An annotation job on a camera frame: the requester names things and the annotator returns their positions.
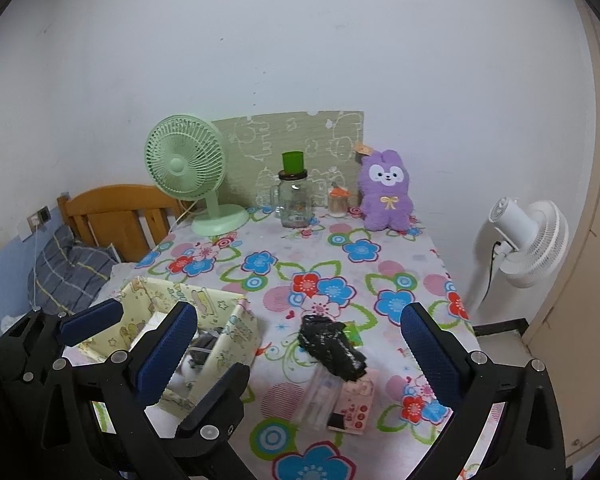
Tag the white standing fan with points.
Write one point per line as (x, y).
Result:
(535, 245)

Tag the black plastic bag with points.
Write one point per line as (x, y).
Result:
(332, 347)

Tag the purple plush bunny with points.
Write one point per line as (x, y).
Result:
(386, 195)

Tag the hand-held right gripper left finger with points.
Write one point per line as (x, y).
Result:
(165, 355)

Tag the small orange-lid jar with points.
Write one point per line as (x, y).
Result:
(338, 204)

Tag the green plastic cup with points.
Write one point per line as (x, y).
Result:
(293, 162)

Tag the yellow cartoon fabric storage box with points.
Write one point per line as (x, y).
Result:
(235, 340)

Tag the green desk fan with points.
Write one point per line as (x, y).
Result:
(185, 165)

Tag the glass mug jar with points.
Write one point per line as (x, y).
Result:
(295, 202)

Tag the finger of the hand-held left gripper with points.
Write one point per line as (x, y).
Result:
(220, 400)
(92, 320)

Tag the grey sock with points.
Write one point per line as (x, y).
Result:
(201, 355)

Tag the wall socket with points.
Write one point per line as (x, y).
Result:
(39, 217)

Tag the floral tablecloth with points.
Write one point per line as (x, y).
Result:
(330, 260)

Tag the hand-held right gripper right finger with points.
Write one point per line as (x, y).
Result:
(430, 355)

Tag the clear plastic bag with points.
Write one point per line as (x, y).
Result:
(317, 400)

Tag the pink printed packet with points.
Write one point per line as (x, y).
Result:
(355, 402)

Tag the green patterned board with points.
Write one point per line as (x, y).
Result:
(260, 145)

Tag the grey plaid pillow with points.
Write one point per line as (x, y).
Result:
(75, 270)

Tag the wooden bed headboard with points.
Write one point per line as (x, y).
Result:
(115, 220)

